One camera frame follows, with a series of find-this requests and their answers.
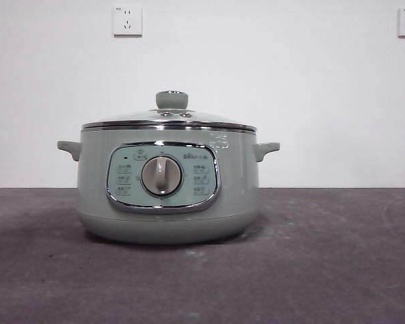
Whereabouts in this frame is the glass lid with green knob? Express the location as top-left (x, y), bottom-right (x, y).
top-left (80, 90), bottom-right (258, 131)

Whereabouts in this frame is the pale green electric pot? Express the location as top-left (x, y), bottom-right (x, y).
top-left (56, 125), bottom-right (281, 244)

